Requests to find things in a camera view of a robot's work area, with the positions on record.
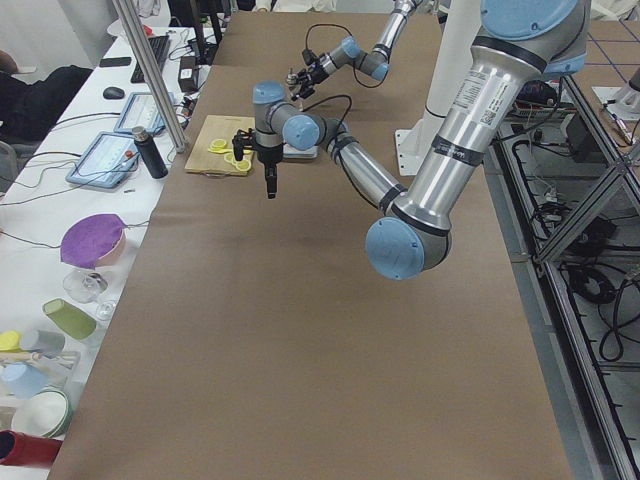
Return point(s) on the lemon slice near handle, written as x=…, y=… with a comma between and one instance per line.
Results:
x=243, y=166

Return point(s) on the yellow plastic cup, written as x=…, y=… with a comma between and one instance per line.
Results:
x=10, y=341

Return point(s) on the brown table mat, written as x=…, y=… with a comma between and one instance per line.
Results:
x=253, y=340

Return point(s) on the light blue plastic cup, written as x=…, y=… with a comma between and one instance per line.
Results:
x=24, y=380

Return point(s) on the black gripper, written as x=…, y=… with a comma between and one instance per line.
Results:
x=268, y=156
x=311, y=76

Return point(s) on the blue tablet near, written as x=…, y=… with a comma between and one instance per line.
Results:
x=106, y=162

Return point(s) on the grey plastic cup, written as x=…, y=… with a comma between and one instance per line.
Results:
x=42, y=341

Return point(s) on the green plastic cup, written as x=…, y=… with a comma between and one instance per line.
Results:
x=70, y=319

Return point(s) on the black thermos bottle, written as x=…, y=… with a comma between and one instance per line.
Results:
x=149, y=152

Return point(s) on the black computer mouse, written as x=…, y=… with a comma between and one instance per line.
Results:
x=113, y=93

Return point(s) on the blue tablet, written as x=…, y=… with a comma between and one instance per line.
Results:
x=141, y=110
x=106, y=162

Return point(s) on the black smartphone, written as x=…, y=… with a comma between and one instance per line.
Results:
x=115, y=62

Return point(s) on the clear wine glass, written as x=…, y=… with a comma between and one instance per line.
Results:
x=89, y=287

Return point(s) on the wooden cutting board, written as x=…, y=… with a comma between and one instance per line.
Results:
x=201, y=161

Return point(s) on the purple cloth covered bowl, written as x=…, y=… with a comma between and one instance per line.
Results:
x=95, y=241

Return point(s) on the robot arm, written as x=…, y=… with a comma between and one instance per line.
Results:
x=517, y=42
x=370, y=68

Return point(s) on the blue tablet far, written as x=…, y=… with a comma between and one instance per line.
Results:
x=141, y=110

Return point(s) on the aluminium frame post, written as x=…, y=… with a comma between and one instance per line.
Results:
x=146, y=59

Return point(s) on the glass sauce bottle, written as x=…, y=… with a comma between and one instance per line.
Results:
x=291, y=79

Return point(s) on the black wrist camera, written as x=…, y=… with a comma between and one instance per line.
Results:
x=309, y=56

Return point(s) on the top lemon slice of pair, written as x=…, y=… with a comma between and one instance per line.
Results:
x=218, y=146

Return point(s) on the white green bowl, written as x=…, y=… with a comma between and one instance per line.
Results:
x=46, y=414

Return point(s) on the black power adapter box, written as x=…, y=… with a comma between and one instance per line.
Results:
x=188, y=75

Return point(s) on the red cylinder container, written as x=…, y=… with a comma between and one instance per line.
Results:
x=20, y=449

